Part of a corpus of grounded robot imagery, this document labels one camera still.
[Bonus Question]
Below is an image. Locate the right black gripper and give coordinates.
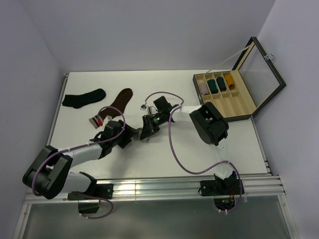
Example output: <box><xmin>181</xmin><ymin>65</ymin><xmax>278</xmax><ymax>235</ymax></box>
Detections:
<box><xmin>141</xmin><ymin>112</ymin><xmax>165</xmax><ymax>140</ymax></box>

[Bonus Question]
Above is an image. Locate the grey striped sock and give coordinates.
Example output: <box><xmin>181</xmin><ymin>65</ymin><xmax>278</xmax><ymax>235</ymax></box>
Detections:
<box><xmin>137</xmin><ymin>127</ymin><xmax>143</xmax><ymax>134</ymax></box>

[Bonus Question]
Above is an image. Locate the beige sock with red stripes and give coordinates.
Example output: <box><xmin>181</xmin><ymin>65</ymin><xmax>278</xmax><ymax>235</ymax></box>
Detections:
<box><xmin>199</xmin><ymin>82</ymin><xmax>210</xmax><ymax>96</ymax></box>

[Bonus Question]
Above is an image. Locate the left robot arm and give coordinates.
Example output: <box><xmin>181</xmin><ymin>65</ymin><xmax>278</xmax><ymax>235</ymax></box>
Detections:
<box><xmin>22</xmin><ymin>120</ymin><xmax>139</xmax><ymax>199</ymax></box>

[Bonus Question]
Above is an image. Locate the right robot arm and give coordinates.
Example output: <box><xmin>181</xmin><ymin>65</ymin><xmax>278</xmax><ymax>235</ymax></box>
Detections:
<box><xmin>140</xmin><ymin>95</ymin><xmax>233</xmax><ymax>194</ymax></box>

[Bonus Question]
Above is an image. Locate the brown striped sock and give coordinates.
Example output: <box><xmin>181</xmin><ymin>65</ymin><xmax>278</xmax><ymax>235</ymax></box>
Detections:
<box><xmin>89</xmin><ymin>88</ymin><xmax>133</xmax><ymax>128</ymax></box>

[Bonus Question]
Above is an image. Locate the black sock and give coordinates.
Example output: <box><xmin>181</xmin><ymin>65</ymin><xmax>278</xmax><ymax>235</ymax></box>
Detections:
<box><xmin>62</xmin><ymin>89</ymin><xmax>106</xmax><ymax>109</ymax></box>

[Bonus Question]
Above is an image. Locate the teal rolled sock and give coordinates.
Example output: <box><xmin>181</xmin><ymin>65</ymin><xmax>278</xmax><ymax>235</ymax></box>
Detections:
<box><xmin>207</xmin><ymin>79</ymin><xmax>218</xmax><ymax>94</ymax></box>

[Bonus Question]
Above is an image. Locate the dark blue rolled sock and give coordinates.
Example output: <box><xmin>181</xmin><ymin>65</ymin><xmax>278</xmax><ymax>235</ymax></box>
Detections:
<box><xmin>216</xmin><ymin>77</ymin><xmax>227</xmax><ymax>92</ymax></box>

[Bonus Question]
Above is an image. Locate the mustard rolled sock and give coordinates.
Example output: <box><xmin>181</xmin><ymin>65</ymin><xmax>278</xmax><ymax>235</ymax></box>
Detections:
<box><xmin>224</xmin><ymin>74</ymin><xmax>235</xmax><ymax>90</ymax></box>

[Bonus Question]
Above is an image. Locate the black compartment box with lid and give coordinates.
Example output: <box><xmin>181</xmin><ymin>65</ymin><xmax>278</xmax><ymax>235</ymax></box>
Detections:
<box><xmin>192</xmin><ymin>37</ymin><xmax>286</xmax><ymax>122</ymax></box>

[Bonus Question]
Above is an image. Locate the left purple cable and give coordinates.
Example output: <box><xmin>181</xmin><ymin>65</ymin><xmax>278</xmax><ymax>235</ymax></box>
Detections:
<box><xmin>31</xmin><ymin>106</ymin><xmax>126</xmax><ymax>220</ymax></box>

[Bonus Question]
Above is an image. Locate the purple cable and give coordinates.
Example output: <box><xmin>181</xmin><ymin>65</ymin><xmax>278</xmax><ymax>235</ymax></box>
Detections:
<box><xmin>31</xmin><ymin>106</ymin><xmax>126</xmax><ymax>220</ymax></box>
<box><xmin>143</xmin><ymin>91</ymin><xmax>246</xmax><ymax>215</ymax></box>

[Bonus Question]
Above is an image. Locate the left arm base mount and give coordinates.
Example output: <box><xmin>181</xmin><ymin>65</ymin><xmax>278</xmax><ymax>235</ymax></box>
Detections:
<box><xmin>67</xmin><ymin>183</ymin><xmax>114</xmax><ymax>220</ymax></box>

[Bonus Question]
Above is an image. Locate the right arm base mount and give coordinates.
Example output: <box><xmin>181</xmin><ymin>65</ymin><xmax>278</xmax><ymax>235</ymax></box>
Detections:
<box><xmin>198</xmin><ymin>179</ymin><xmax>244</xmax><ymax>211</ymax></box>

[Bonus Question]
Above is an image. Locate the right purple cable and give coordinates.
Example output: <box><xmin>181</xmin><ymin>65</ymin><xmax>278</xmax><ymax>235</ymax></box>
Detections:
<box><xmin>143</xmin><ymin>91</ymin><xmax>246</xmax><ymax>215</ymax></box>

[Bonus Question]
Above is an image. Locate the aluminium frame rail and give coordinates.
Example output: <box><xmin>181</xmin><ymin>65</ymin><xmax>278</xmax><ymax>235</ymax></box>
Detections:
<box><xmin>23</xmin><ymin>175</ymin><xmax>286</xmax><ymax>204</ymax></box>

